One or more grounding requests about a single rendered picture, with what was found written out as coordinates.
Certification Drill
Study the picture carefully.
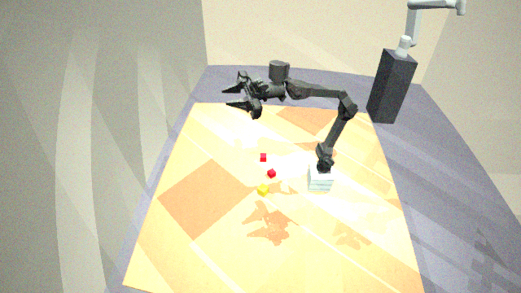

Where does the yellow cube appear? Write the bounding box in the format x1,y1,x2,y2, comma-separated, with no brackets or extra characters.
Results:
257,183,269,197

